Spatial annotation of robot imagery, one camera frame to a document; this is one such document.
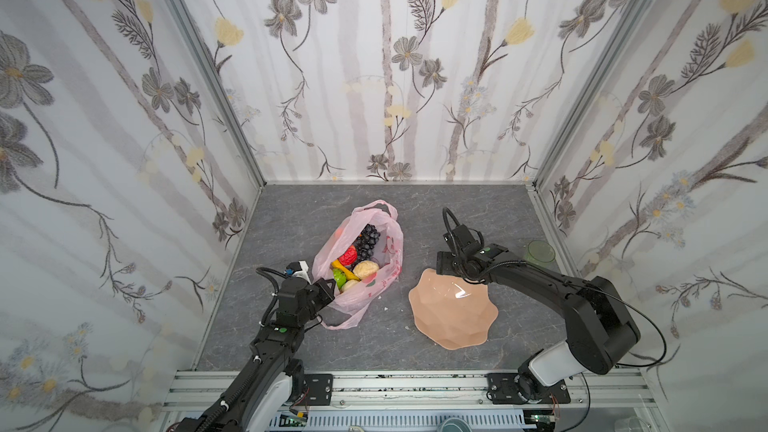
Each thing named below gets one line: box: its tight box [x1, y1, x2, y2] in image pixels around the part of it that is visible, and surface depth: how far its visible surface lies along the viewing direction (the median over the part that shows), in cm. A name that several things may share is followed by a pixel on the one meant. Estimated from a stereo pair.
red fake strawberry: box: [338, 245, 359, 267], surface depth 96 cm
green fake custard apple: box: [333, 268, 347, 290], surface depth 90 cm
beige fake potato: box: [353, 260, 380, 280], surface depth 92 cm
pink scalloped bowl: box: [408, 268, 499, 351], surface depth 89 cm
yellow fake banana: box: [330, 259, 361, 282], surface depth 95 cm
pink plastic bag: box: [352, 200, 403, 308], surface depth 92 cm
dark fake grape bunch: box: [354, 223, 381, 262], surface depth 100 cm
